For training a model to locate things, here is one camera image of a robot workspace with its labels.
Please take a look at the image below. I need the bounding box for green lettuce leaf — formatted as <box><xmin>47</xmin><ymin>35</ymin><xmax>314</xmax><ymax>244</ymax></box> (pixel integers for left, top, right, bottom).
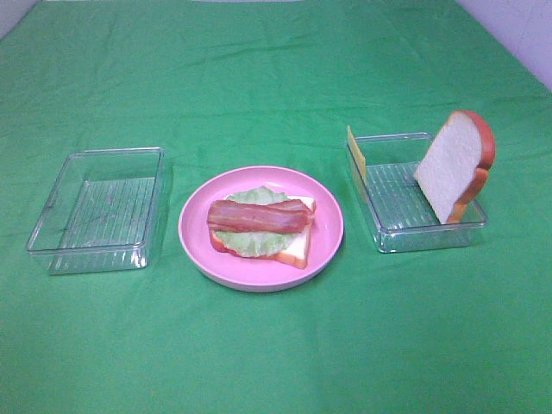
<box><xmin>213</xmin><ymin>185</ymin><xmax>297</xmax><ymax>258</ymax></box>

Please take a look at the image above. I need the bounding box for bread slice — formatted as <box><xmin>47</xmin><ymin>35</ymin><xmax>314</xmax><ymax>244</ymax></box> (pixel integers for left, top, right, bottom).
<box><xmin>207</xmin><ymin>195</ymin><xmax>317</xmax><ymax>269</ymax></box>
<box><xmin>414</xmin><ymin>110</ymin><xmax>496</xmax><ymax>224</ymax></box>

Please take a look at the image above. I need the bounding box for bacon strip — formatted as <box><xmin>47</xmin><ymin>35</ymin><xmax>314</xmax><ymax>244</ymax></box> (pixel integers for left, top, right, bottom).
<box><xmin>208</xmin><ymin>199</ymin><xmax>314</xmax><ymax>216</ymax></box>
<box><xmin>207</xmin><ymin>210</ymin><xmax>314</xmax><ymax>233</ymax></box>

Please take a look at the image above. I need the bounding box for pink round plate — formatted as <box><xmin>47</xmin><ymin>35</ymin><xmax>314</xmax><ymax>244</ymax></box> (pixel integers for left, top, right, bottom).
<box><xmin>178</xmin><ymin>166</ymin><xmax>344</xmax><ymax>292</ymax></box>

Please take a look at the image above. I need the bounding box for yellow cheese slice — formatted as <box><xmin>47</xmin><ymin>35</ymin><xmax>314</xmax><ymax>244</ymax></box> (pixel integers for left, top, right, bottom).
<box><xmin>347</xmin><ymin>126</ymin><xmax>367</xmax><ymax>184</ymax></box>

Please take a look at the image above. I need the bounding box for right clear plastic tray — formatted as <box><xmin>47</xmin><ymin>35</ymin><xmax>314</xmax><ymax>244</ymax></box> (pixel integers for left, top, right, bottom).
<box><xmin>346</xmin><ymin>132</ymin><xmax>487</xmax><ymax>254</ymax></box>

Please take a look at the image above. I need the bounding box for clear plastic tray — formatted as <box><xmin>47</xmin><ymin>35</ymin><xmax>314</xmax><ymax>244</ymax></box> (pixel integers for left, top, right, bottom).
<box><xmin>26</xmin><ymin>147</ymin><xmax>165</xmax><ymax>275</ymax></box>
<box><xmin>346</xmin><ymin>132</ymin><xmax>487</xmax><ymax>254</ymax></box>

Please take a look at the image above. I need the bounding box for green tablecloth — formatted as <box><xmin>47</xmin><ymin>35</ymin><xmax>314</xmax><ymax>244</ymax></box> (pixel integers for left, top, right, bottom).
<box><xmin>1</xmin><ymin>1</ymin><xmax>551</xmax><ymax>413</ymax></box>

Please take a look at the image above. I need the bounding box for left clear plastic tray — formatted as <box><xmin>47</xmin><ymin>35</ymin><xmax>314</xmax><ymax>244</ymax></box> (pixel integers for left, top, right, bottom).
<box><xmin>26</xmin><ymin>147</ymin><xmax>165</xmax><ymax>275</ymax></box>

